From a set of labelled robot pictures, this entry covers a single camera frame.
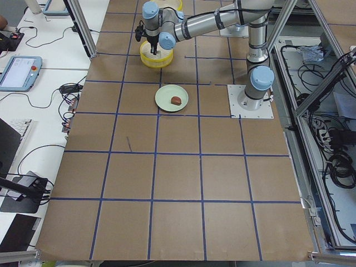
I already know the blue teach pendant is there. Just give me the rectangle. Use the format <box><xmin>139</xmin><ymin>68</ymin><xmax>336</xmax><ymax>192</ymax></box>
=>
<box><xmin>1</xmin><ymin>56</ymin><xmax>42</xmax><ymax>92</ymax></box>
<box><xmin>42</xmin><ymin>0</ymin><xmax>69</xmax><ymax>16</ymax></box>

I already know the black power adapter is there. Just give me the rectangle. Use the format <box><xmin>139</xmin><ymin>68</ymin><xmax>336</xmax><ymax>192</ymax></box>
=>
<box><xmin>60</xmin><ymin>84</ymin><xmax>83</xmax><ymax>94</ymax></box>

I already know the black laptop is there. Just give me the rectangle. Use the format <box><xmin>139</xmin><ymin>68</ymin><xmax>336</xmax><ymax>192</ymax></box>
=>
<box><xmin>0</xmin><ymin>119</ymin><xmax>21</xmax><ymax>178</ymax></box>

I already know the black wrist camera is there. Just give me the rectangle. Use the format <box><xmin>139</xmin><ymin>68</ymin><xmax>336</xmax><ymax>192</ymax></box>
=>
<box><xmin>135</xmin><ymin>24</ymin><xmax>146</xmax><ymax>42</ymax></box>

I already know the brown bun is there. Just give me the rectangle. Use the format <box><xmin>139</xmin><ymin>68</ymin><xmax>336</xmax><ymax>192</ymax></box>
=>
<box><xmin>171</xmin><ymin>96</ymin><xmax>182</xmax><ymax>106</ymax></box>

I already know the black notebook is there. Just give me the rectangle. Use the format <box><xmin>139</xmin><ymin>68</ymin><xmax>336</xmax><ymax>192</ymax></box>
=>
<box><xmin>1</xmin><ymin>214</ymin><xmax>41</xmax><ymax>253</ymax></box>

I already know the light green plate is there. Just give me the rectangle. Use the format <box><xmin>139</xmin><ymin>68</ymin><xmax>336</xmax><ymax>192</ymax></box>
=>
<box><xmin>155</xmin><ymin>85</ymin><xmax>189</xmax><ymax>112</ymax></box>

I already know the white keyboard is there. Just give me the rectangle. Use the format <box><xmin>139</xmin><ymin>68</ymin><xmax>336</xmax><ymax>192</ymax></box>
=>
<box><xmin>9</xmin><ymin>118</ymin><xmax>34</xmax><ymax>141</ymax></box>

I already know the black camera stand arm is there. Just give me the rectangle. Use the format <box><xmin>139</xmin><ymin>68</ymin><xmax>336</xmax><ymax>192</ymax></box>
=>
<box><xmin>1</xmin><ymin>177</ymin><xmax>48</xmax><ymax>202</ymax></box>

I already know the aluminium frame post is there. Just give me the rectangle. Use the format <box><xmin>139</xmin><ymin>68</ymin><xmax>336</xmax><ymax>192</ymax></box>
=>
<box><xmin>68</xmin><ymin>0</ymin><xmax>97</xmax><ymax>59</ymax></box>

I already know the yellow steamer layer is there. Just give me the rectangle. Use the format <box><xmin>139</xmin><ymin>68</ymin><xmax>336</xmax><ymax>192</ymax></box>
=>
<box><xmin>152</xmin><ymin>0</ymin><xmax>183</xmax><ymax>11</ymax></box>
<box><xmin>140</xmin><ymin>41</ymin><xmax>174</xmax><ymax>68</ymax></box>

